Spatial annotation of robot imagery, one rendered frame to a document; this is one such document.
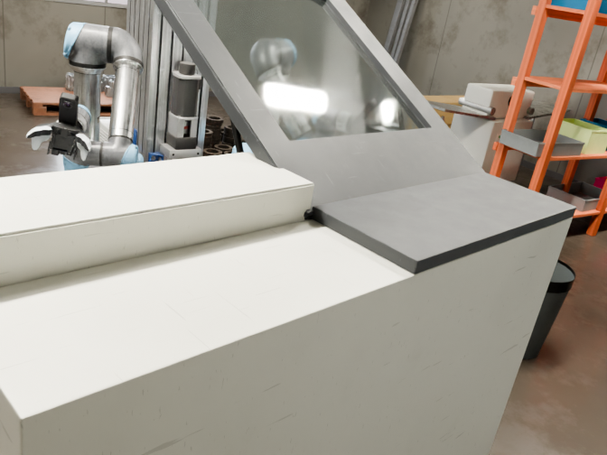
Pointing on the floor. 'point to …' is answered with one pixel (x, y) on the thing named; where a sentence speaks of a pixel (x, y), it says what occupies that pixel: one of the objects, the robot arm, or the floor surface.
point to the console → (138, 210)
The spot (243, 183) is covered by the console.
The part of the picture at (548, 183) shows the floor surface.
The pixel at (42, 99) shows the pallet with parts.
